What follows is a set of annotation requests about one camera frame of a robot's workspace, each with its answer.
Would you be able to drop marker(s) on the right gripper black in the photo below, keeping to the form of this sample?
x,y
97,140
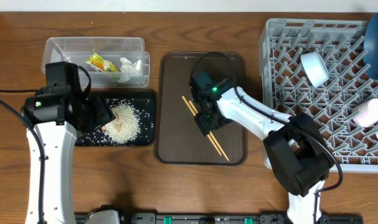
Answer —
x,y
204,126

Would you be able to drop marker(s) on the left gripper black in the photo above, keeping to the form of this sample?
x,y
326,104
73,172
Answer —
x,y
104,112

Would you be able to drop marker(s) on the wooden chopstick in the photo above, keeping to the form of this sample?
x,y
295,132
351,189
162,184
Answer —
x,y
211,136
194,113

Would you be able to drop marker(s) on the rice leftovers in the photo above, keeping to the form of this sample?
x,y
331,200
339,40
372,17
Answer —
x,y
123,124

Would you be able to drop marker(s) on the green orange snack wrapper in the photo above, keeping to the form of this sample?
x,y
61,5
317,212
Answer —
x,y
100,64

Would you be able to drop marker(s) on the white tissue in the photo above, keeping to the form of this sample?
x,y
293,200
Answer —
x,y
129,69

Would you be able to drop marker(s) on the light blue bowl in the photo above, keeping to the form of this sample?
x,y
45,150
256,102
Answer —
x,y
315,68

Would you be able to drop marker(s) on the white cup pink inside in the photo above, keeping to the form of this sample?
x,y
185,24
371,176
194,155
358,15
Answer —
x,y
367,113

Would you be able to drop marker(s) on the dark blue plate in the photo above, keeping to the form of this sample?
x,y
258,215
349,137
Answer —
x,y
371,46

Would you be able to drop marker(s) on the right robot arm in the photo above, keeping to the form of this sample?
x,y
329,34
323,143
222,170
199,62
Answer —
x,y
294,148

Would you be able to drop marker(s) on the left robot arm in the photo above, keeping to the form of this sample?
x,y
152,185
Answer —
x,y
58,116

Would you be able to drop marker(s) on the black food waste tray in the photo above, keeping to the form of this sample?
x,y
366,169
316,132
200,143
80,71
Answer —
x,y
145,130

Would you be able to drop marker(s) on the clear plastic waste bin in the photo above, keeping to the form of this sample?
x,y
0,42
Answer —
x,y
78,49

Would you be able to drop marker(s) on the grey dishwasher rack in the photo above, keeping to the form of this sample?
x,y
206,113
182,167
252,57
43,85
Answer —
x,y
332,105

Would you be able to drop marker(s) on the brown serving tray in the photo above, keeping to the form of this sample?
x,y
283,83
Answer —
x,y
180,141

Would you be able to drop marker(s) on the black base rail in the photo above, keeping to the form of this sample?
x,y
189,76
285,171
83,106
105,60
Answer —
x,y
153,217

